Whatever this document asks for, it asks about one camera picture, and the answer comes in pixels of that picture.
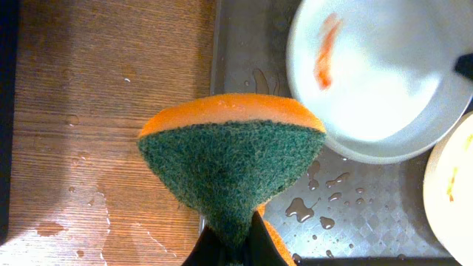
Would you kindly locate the brown serving tray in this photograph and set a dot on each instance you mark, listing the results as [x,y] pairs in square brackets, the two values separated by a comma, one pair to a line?
[343,212]

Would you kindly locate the white plate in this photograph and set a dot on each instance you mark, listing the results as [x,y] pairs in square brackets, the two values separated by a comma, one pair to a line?
[447,191]

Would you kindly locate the black plastic tray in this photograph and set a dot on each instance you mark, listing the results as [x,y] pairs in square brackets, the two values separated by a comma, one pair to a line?
[9,50]

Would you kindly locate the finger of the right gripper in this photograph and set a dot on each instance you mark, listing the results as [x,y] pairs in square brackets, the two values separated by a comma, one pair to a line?
[464,66]

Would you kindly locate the pale grey plate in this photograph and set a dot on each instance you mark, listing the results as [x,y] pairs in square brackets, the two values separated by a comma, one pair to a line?
[381,74]

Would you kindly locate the green and orange sponge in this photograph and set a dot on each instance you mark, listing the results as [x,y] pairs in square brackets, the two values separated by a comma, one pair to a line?
[226,156]

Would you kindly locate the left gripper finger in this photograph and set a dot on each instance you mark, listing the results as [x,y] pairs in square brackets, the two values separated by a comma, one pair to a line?
[257,250]

